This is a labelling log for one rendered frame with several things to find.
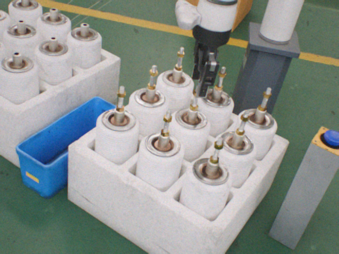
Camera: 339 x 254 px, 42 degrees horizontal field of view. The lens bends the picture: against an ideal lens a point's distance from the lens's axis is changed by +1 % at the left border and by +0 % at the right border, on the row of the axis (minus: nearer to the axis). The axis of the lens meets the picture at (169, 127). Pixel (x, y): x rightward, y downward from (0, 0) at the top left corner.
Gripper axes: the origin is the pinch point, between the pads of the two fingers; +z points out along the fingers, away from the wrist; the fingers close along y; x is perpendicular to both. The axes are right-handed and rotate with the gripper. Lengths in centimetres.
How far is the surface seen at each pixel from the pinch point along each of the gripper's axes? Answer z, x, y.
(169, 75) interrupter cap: 10.0, 3.3, 17.8
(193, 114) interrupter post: 7.8, 0.0, -0.9
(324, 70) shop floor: 35, -70, 71
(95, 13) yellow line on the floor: 35, 24, 102
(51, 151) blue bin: 31.8, 32.4, 10.4
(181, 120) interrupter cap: 9.9, 2.3, -0.8
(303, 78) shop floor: 35, -58, 63
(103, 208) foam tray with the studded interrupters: 30.0, 18.5, -10.1
